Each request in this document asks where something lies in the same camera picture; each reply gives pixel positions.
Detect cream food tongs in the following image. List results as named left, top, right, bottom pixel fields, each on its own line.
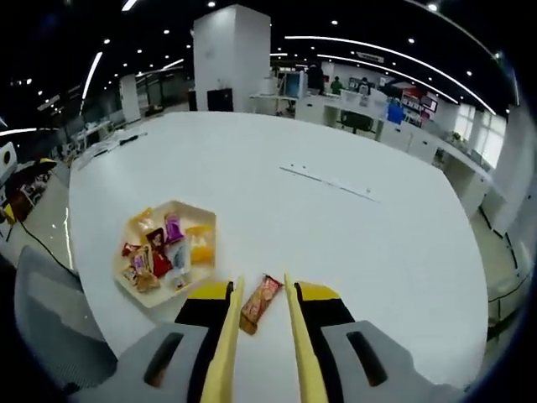
left=200, top=272, right=329, bottom=403

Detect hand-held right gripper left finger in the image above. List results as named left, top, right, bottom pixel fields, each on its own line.
left=66, top=280, right=236, bottom=403

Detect black office chair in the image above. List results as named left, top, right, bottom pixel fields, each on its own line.
left=341, top=111, right=374, bottom=135

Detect yellow pastry packet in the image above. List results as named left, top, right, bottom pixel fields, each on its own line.
left=186, top=225, right=217, bottom=265
left=128, top=206, right=154, bottom=230

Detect white office desk row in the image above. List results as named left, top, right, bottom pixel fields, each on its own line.
left=251, top=90, right=508, bottom=236

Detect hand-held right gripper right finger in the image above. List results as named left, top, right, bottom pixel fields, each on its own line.
left=292, top=280, right=466, bottom=403

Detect purple snack packet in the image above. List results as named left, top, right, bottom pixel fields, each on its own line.
left=164, top=213, right=185, bottom=245

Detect white square pillar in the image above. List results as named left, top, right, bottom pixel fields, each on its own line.
left=192, top=3, right=272, bottom=114
left=120, top=74, right=142, bottom=125

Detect blue white snack packet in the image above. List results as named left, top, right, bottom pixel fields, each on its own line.
left=169, top=245, right=189, bottom=274

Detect dark red snack packet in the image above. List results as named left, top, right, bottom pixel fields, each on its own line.
left=146, top=228, right=167, bottom=249

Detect white mesh office chair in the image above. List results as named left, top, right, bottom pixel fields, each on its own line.
left=13, top=245, right=119, bottom=394

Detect cream hexagonal container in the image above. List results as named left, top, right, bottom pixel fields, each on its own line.
left=112, top=200, right=218, bottom=310

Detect tan pastry packet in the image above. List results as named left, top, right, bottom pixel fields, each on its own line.
left=136, top=270, right=161, bottom=294

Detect brown biscuit packet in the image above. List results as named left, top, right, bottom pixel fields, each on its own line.
left=239, top=273, right=284, bottom=336

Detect white computer monitor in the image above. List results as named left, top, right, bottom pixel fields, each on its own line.
left=280, top=71, right=306, bottom=100

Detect red wall poster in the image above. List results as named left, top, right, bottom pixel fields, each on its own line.
left=402, top=86, right=440, bottom=114

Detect black cabinet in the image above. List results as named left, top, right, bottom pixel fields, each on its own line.
left=206, top=87, right=234, bottom=113

